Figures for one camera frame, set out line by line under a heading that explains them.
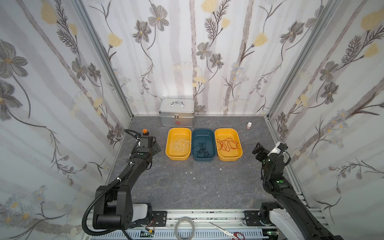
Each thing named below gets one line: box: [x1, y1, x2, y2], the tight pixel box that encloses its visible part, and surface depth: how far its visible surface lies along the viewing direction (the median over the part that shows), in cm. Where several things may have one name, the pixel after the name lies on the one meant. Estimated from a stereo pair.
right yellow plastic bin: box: [214, 128, 243, 162], surface depth 103 cm
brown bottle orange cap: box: [142, 128, 150, 136], surface depth 101 cm
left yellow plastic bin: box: [165, 127, 192, 161], surface depth 101 cm
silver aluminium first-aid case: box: [159, 98, 195, 128], surface depth 110 cm
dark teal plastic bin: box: [191, 129, 217, 162], surface depth 104 cm
